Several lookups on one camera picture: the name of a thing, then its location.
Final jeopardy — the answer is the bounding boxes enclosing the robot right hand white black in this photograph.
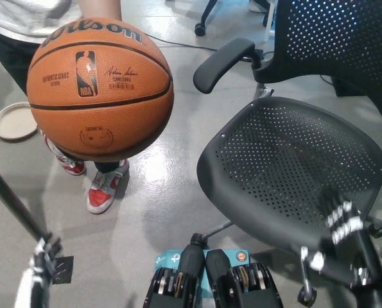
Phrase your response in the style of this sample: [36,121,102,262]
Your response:
[300,187,382,290]

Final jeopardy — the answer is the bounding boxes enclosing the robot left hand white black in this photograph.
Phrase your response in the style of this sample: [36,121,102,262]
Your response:
[15,231,64,308]

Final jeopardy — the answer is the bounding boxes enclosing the orange Wilson NBA basketball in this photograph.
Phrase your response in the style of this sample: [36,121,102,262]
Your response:
[26,16,175,162]

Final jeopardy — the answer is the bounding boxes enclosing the black perforated office chair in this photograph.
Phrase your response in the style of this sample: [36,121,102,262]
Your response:
[190,0,382,306]

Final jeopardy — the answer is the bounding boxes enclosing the person grey shirt black trousers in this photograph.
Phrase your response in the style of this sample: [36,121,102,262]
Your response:
[0,0,123,175]

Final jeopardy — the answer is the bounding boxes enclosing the black office chair base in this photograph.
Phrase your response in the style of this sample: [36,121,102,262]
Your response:
[195,0,277,37]

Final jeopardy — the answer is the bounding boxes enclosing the black tape patch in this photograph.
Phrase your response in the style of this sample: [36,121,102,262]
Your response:
[51,255,74,286]

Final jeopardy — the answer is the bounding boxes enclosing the black table leg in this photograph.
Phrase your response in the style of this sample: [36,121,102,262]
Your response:
[0,155,52,246]

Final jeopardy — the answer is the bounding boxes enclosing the red white left sneaker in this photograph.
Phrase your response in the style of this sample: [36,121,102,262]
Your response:
[87,159,130,215]

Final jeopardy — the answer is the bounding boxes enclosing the red white sneaker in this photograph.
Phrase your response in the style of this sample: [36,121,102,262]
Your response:
[40,129,87,176]
[87,159,130,215]

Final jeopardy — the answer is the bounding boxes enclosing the red white right sneaker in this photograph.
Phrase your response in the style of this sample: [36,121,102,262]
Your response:
[40,129,87,176]

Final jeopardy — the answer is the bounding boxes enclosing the black box on floor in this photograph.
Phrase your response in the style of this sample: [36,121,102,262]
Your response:
[331,76,375,98]

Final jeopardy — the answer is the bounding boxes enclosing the beige paper plate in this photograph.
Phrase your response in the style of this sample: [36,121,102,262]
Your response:
[0,101,39,142]

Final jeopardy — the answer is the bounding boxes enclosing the white furniture leg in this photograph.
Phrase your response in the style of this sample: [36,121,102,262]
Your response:
[263,0,277,43]

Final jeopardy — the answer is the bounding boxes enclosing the black floor cable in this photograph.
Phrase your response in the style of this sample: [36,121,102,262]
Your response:
[147,33,218,52]

